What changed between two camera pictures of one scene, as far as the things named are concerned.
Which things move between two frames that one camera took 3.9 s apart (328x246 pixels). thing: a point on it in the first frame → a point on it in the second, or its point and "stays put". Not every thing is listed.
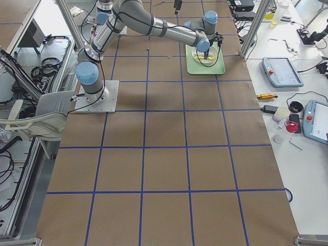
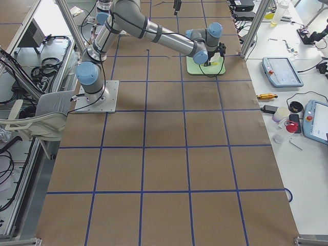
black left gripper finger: (177, 4) stays put
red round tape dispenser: (291, 127) stays put
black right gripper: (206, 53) → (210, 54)
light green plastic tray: (194, 68) stays put
